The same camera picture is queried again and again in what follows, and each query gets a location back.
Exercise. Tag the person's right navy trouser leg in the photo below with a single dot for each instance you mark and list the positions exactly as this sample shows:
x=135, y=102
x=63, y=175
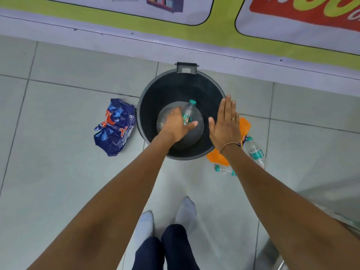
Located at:
x=178, y=248

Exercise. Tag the crumpled blue snack packet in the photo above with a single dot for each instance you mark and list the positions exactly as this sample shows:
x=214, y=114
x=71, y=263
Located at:
x=115, y=129

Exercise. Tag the small clear bottle teal cap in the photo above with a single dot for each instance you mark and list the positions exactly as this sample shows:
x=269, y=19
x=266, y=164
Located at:
x=223, y=169

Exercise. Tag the shiny metal furniture frame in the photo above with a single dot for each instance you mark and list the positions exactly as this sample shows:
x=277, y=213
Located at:
x=347, y=222

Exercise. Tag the person's left white sock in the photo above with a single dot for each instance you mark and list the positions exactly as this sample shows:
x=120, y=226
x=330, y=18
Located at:
x=144, y=226

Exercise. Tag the person's right forearm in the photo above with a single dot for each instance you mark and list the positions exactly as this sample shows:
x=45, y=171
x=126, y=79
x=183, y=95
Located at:
x=287, y=219

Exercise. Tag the clear bottle with picture label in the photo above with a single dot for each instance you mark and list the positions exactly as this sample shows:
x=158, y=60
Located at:
x=188, y=111

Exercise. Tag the green and white wall banner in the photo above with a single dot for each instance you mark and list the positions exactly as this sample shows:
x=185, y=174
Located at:
x=219, y=28

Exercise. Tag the person's left thumb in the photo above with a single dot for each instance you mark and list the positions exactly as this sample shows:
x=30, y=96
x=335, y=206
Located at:
x=191, y=125

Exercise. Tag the person's right thumb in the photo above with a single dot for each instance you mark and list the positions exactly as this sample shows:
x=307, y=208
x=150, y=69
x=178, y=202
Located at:
x=211, y=126

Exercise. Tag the clear bottle with teal label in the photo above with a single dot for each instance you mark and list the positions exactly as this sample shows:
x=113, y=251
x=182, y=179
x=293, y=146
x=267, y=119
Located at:
x=256, y=153

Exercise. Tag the person's white sock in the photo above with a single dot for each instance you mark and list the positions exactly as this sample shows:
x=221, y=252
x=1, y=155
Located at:
x=185, y=212
x=144, y=226

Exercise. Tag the person's left hand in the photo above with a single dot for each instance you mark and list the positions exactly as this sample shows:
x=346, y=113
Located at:
x=174, y=127

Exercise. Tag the person's left forearm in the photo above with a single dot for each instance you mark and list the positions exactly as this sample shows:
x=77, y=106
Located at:
x=112, y=210

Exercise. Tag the person's right middle finger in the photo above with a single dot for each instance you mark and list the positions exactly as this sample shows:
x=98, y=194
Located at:
x=228, y=105

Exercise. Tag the black plastic bin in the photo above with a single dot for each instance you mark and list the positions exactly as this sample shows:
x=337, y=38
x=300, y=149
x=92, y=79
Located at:
x=168, y=89

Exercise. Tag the orange snack packet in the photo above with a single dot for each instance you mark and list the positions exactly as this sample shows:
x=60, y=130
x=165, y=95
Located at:
x=244, y=127

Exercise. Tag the person's navy trouser leg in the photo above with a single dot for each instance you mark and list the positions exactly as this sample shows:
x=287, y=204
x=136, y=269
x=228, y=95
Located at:
x=149, y=254
x=178, y=248

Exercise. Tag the person's right white sock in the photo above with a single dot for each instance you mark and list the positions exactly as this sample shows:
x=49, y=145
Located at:
x=185, y=212

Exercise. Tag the person's right hand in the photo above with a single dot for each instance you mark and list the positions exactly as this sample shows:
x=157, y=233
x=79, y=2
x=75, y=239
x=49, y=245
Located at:
x=226, y=130

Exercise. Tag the person's left navy trouser leg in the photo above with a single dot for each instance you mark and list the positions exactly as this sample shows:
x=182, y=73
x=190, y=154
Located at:
x=149, y=254

